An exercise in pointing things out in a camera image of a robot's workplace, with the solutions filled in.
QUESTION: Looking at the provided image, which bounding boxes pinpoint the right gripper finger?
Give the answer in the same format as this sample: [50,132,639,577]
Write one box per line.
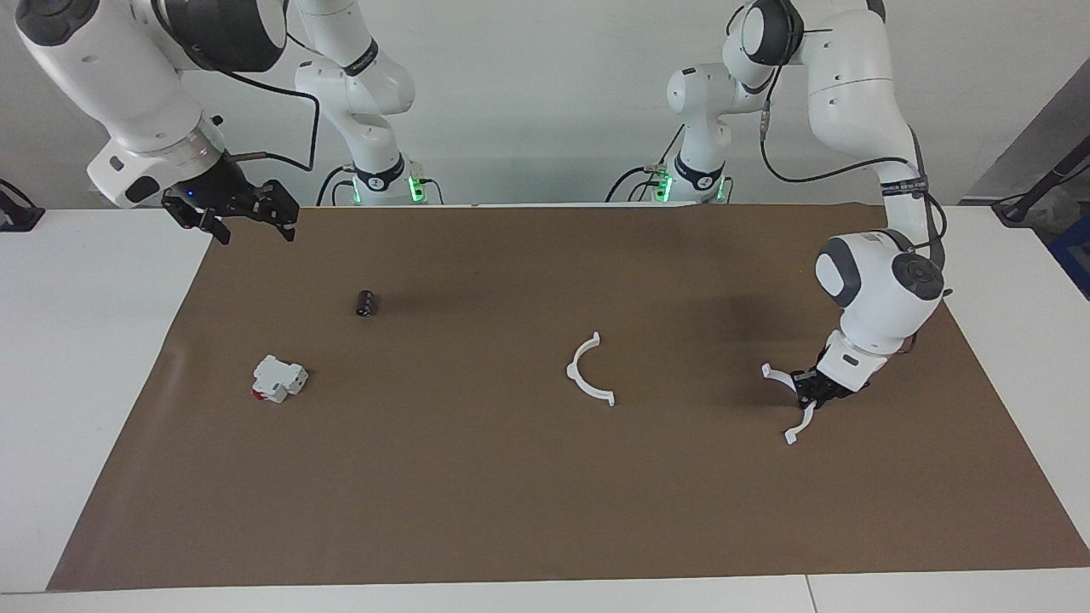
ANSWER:
[167,205,233,247]
[247,179,301,244]

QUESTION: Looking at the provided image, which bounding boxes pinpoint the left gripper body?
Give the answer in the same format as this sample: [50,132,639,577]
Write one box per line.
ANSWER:
[815,370,871,403]

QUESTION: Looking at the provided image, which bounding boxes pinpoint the white block with red part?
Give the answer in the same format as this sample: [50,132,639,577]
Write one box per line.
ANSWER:
[251,354,309,404]

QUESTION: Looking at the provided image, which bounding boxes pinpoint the black cable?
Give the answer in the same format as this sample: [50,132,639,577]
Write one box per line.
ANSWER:
[758,26,922,186]
[316,164,355,207]
[223,66,322,174]
[605,124,687,203]

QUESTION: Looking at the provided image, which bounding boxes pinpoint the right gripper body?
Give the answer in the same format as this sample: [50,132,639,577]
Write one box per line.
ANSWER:
[161,153,260,225]

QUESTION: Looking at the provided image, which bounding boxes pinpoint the black stand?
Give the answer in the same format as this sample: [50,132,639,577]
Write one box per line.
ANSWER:
[0,178,46,233]
[991,135,1090,227]

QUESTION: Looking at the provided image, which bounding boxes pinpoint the blue box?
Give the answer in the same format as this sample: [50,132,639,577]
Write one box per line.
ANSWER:
[1048,213,1090,301]

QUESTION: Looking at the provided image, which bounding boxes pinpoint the white curved pipe clip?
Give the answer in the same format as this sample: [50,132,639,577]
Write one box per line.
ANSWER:
[760,363,818,446]
[565,331,617,408]

